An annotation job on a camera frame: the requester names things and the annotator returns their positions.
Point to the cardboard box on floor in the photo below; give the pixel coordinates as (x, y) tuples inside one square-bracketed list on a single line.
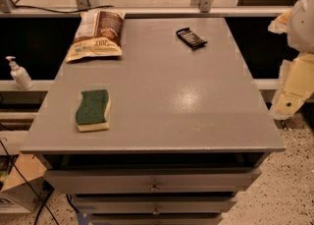
[(20, 192)]

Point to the black rxbar chocolate bar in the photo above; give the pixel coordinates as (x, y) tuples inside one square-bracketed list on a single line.
[(192, 40)]

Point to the white pump dispenser bottle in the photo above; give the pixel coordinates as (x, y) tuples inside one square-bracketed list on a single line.
[(19, 74)]

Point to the grey drawer cabinet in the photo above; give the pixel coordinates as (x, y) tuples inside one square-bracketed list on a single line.
[(191, 121)]

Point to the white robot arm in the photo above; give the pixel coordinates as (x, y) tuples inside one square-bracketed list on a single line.
[(300, 33)]

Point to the brown white chip bag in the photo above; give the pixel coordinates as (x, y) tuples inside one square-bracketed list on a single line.
[(98, 34)]

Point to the green and yellow sponge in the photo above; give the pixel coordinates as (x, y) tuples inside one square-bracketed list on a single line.
[(93, 110)]

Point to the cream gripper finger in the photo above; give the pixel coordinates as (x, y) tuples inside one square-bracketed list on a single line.
[(296, 85), (280, 24)]

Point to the drawer metal knob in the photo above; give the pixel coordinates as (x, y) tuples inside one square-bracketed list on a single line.
[(156, 212), (154, 189)]

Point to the top drawer metal knob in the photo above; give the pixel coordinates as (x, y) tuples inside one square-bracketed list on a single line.
[(154, 189)]

